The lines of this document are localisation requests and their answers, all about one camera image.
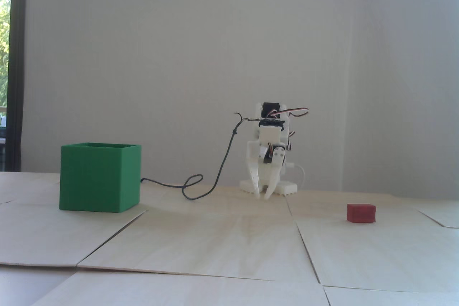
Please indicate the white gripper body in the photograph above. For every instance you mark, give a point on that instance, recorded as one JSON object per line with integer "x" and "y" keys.
{"x": 264, "y": 160}

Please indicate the dark window frame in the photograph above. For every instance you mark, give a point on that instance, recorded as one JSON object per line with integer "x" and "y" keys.
{"x": 16, "y": 69}

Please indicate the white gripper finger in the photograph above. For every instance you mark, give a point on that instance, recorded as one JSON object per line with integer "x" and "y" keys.
{"x": 254, "y": 173}
{"x": 277, "y": 162}

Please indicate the red block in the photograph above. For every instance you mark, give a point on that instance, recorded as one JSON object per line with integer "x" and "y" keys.
{"x": 360, "y": 213}

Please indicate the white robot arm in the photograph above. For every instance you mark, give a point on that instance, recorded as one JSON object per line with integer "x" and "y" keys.
{"x": 288, "y": 187}

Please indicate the green box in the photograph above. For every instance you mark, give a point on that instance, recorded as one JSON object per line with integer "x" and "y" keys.
{"x": 93, "y": 180}

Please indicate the light plywood sheet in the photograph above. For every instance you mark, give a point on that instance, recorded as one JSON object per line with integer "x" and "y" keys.
{"x": 322, "y": 205}
{"x": 222, "y": 206}
{"x": 376, "y": 255}
{"x": 394, "y": 299}
{"x": 179, "y": 291}
{"x": 36, "y": 234}
{"x": 444, "y": 212}
{"x": 200, "y": 245}

